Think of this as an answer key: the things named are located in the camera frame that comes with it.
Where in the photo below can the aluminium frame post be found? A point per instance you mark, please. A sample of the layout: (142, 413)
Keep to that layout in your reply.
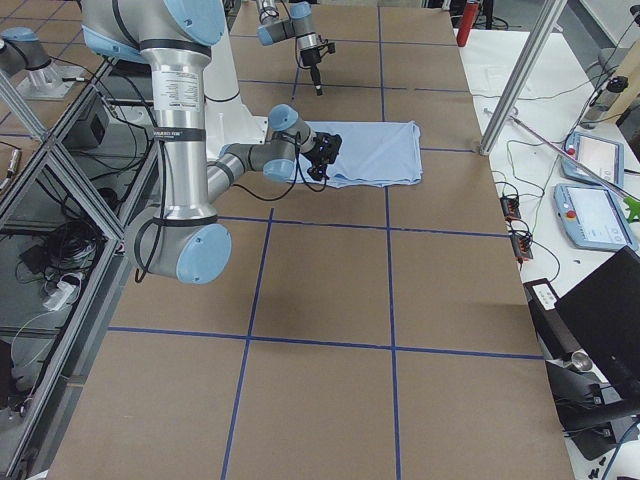
(524, 65)

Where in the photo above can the metal reacher grabber stick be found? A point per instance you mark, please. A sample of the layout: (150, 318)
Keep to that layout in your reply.
(628, 199)

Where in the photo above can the black usb hub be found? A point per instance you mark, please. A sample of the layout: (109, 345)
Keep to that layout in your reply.
(521, 242)

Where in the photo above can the blue teach pendant far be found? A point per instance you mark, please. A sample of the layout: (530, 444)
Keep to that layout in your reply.
(604, 157)

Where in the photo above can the aluminium frame rail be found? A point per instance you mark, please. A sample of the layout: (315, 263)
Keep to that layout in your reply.
(63, 265)

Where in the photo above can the blue teach pendant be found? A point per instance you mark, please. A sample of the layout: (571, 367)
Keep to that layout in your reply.
(592, 218)
(604, 157)

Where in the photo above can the blue teach pendant near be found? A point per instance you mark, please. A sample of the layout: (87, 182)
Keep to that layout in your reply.
(592, 218)

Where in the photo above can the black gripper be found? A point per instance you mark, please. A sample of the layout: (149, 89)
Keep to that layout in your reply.
(310, 58)
(317, 173)

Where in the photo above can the light blue t-shirt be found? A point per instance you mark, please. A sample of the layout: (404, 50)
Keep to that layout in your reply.
(375, 154)

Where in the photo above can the red cylinder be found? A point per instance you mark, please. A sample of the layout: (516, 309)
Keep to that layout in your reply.
(467, 21)

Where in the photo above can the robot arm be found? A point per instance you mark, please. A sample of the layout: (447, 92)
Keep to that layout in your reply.
(186, 45)
(310, 46)

